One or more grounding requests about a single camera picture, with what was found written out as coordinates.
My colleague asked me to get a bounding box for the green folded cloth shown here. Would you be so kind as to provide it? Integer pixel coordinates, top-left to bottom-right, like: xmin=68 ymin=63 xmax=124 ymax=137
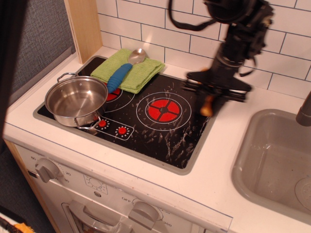
xmin=91 ymin=49 xmax=165 ymax=94

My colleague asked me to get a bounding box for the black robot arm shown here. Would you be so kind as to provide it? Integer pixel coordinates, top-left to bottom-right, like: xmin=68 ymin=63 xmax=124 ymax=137
xmin=184 ymin=0 xmax=274 ymax=117

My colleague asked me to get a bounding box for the red stove knob left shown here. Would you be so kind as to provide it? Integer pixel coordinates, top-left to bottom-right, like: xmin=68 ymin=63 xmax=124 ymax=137
xmin=98 ymin=120 xmax=107 ymax=128

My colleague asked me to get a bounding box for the grey oven temperature knob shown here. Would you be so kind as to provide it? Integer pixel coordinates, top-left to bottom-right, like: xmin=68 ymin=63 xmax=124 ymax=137
xmin=128 ymin=201 xmax=159 ymax=230

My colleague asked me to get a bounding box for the red stove knob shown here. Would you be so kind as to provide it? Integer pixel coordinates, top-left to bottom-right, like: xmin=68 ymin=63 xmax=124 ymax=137
xmin=117 ymin=127 xmax=127 ymax=135
xmin=98 ymin=120 xmax=107 ymax=128

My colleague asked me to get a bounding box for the red stove knob right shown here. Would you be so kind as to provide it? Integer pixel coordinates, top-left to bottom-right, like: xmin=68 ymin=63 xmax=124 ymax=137
xmin=117 ymin=127 xmax=127 ymax=135

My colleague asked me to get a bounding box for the blue handled metal spoon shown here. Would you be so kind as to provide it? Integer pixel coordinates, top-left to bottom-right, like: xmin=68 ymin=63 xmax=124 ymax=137
xmin=107 ymin=49 xmax=146 ymax=93

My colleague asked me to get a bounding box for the grey timer knob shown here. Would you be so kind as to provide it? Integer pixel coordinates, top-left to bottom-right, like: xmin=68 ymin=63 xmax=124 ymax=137
xmin=35 ymin=158 xmax=60 ymax=183

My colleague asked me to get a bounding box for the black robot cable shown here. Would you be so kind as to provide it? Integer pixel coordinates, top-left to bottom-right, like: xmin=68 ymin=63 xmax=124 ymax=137
xmin=168 ymin=0 xmax=257 ymax=78

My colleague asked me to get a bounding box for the grey faucet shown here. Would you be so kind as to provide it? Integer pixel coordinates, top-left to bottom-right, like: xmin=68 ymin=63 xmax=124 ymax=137
xmin=296 ymin=92 xmax=311 ymax=127

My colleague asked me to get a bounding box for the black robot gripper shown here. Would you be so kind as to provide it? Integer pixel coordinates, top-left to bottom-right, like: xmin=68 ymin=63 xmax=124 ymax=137
xmin=186 ymin=46 xmax=252 ymax=116

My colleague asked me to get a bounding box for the grey plastic sink basin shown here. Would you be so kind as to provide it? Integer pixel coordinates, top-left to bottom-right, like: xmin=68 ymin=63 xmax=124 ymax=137
xmin=232 ymin=109 xmax=311 ymax=224

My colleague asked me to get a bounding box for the orange plastic chicken drumstick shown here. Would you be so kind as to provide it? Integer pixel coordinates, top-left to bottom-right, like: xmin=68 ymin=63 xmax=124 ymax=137
xmin=199 ymin=67 xmax=216 ymax=116

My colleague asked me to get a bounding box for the orange object bottom left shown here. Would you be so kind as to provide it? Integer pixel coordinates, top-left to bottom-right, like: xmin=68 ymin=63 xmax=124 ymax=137
xmin=14 ymin=223 xmax=35 ymax=233

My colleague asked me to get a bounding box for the black toy stovetop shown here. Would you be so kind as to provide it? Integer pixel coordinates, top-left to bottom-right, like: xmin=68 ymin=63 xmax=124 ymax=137
xmin=33 ymin=55 xmax=227 ymax=176

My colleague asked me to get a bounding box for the grey oven door handle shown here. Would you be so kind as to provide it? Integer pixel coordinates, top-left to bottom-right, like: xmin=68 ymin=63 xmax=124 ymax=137
xmin=68 ymin=200 xmax=134 ymax=233

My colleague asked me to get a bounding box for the stainless steel pot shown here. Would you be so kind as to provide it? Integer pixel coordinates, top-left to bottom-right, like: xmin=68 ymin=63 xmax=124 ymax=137
xmin=45 ymin=73 xmax=108 ymax=130

